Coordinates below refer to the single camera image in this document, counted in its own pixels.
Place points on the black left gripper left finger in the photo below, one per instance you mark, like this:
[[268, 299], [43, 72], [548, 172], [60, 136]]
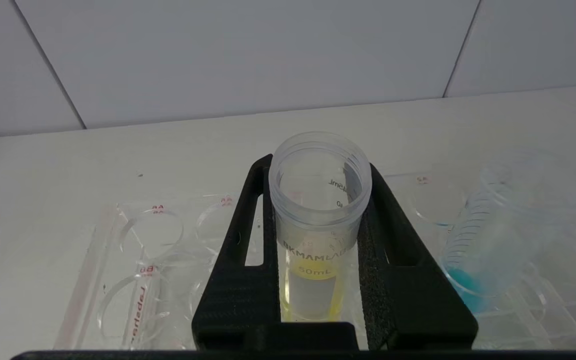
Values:
[[233, 295]]

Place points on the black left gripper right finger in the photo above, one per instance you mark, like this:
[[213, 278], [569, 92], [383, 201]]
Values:
[[403, 295]]

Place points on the yellow pigment test tube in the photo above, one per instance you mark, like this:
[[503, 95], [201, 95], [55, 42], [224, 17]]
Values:
[[318, 225]]

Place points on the blue pigment test tube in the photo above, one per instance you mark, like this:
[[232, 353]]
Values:
[[488, 250]]

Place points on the clear acrylic test tube rack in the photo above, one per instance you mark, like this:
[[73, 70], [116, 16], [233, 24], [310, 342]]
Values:
[[133, 280]]

